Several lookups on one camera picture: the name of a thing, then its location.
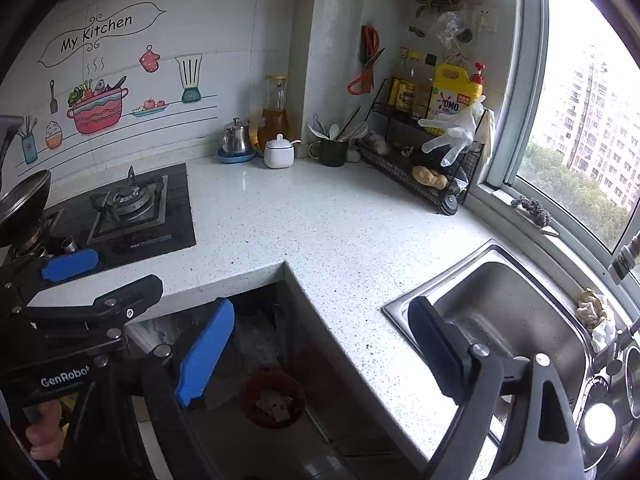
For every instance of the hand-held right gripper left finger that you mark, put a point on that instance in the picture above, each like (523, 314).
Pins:
(205, 355)

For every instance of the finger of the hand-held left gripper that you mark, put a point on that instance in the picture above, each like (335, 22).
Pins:
(70, 265)
(125, 295)

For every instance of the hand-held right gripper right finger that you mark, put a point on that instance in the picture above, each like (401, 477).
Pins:
(435, 355)

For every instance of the red plastic bucket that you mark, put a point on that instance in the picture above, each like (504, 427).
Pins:
(245, 400)

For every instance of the person's left hand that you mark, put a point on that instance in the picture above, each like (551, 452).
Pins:
(42, 430)

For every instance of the black glass gas stove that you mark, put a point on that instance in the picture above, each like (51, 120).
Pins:
(150, 230)

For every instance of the dark wok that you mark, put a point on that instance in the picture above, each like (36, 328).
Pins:
(25, 205)

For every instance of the stainless steel sink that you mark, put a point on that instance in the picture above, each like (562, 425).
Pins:
(500, 290)

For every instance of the black round lid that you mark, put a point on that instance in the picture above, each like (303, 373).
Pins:
(448, 204)

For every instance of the beige dish rag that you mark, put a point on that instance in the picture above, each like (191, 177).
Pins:
(592, 310)

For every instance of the blue saucer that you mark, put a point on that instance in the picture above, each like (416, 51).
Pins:
(235, 157)

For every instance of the dark scrubber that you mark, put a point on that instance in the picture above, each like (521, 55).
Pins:
(535, 208)

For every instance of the ginger root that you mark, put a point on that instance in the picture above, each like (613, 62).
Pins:
(430, 176)

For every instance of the stainless steel pot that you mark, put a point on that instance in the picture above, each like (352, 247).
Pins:
(632, 380)
(600, 425)

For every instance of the steel teapot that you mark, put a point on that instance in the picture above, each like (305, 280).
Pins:
(235, 137)

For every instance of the white lidded jar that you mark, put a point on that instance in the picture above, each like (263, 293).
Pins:
(279, 154)

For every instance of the metal faucet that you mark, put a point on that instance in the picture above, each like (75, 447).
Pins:
(622, 260)

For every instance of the garlic bulbs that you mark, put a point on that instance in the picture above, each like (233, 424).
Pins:
(376, 142)

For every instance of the clear plastic glove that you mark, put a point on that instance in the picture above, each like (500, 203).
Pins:
(452, 132)

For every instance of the dark utensil mug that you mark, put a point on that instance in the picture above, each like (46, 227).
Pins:
(332, 154)

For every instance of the white ceramic spoon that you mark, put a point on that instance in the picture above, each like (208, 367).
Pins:
(334, 131)
(319, 131)
(357, 130)

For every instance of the glass oil pitcher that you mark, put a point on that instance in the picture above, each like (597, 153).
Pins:
(275, 110)

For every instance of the dark chopsticks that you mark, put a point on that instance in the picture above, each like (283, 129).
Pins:
(350, 122)

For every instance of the yellow detergent jug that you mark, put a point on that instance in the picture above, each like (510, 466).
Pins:
(452, 92)

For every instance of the brown sauce bottle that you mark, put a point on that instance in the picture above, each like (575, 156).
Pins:
(412, 90)

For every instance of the yellow-label sauce bottle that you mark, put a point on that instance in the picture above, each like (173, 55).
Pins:
(398, 87)

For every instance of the dark-capped sauce bottle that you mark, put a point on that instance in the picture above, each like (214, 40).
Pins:
(428, 85)

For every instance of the window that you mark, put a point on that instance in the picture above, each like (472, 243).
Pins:
(530, 85)

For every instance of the apartment buildings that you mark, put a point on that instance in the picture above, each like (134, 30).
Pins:
(595, 110)

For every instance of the clear hanging plastic bag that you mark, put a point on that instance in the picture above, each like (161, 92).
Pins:
(450, 25)

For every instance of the kitchen wall decal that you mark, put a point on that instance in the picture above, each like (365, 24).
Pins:
(100, 105)

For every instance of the white wall socket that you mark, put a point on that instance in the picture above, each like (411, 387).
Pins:
(484, 17)

